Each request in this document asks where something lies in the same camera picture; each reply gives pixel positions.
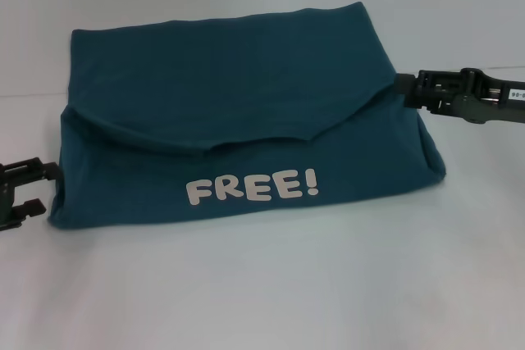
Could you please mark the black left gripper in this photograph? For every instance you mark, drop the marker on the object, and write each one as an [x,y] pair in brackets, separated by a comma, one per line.
[9,204]

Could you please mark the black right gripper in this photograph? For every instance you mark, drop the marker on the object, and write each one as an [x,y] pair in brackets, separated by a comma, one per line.
[488,100]

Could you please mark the teal blue t-shirt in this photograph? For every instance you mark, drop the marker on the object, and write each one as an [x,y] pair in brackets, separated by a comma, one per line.
[229,79]

